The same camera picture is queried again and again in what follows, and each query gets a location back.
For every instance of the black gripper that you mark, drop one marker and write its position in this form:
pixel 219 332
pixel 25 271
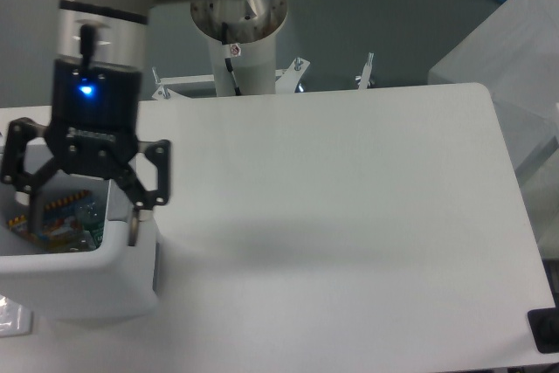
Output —
pixel 91 133

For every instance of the blue snack wrapper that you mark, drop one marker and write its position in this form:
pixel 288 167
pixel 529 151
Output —
pixel 61 230

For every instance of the crushed clear plastic bottle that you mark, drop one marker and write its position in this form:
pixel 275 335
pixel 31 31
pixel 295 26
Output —
pixel 91 218

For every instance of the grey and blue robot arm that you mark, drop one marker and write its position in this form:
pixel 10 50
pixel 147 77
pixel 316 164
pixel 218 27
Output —
pixel 106 32

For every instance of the white trash can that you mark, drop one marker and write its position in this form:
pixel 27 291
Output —
pixel 115 280

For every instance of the clear plastic bag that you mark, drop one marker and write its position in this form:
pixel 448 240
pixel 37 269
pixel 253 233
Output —
pixel 15 319

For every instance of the white translucent side table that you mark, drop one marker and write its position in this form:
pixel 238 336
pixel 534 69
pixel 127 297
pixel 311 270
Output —
pixel 514 54

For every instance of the black device at table edge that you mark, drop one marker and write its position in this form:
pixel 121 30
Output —
pixel 544 326

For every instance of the white metal mounting frame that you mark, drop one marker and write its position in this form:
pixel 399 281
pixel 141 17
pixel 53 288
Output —
pixel 233 77

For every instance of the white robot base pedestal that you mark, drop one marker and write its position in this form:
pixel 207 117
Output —
pixel 246 28

